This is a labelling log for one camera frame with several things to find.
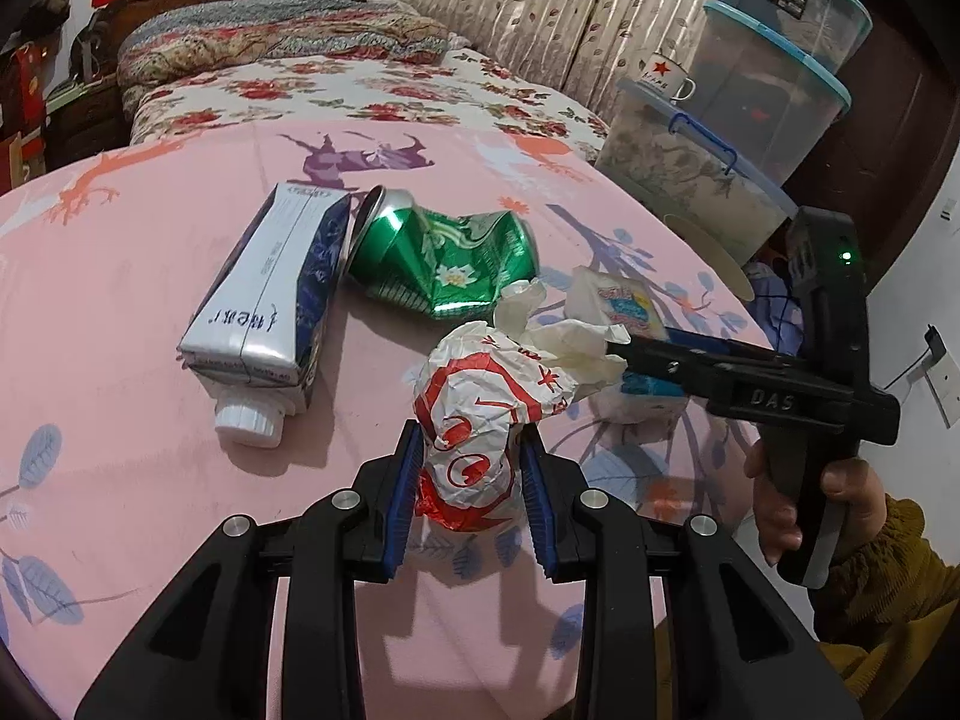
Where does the blue white tissue pack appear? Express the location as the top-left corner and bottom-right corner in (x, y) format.
(565, 266), (688, 433)

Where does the white tissue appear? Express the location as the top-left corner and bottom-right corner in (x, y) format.
(493, 278), (631, 400)

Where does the red white wrapper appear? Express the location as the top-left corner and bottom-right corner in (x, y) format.
(413, 320), (576, 533)

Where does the crushed green soda can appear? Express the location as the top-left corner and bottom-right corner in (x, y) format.
(347, 185), (539, 320)

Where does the blue white milk carton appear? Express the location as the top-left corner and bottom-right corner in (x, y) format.
(178, 182), (350, 449)

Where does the mustard yellow sleeve forearm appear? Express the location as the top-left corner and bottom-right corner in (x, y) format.
(809, 497), (958, 718)

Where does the person's right hand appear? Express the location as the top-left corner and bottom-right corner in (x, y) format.
(743, 439), (890, 568)

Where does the lower clear storage bin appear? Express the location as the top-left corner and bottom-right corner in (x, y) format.
(596, 82), (797, 263)

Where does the pink floral bed sheet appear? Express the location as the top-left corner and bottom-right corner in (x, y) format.
(2, 121), (765, 718)

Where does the upper clear storage bin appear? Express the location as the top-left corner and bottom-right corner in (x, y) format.
(682, 0), (851, 184)

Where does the white enamel star mug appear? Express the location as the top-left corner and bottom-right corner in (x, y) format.
(638, 52), (697, 103)

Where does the red floral white bed sheet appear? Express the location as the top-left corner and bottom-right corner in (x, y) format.
(130, 49), (608, 163)

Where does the red gift bag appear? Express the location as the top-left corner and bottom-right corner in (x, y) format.
(0, 43), (46, 163)

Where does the folded floral quilt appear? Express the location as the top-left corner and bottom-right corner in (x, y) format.
(117, 0), (451, 117)

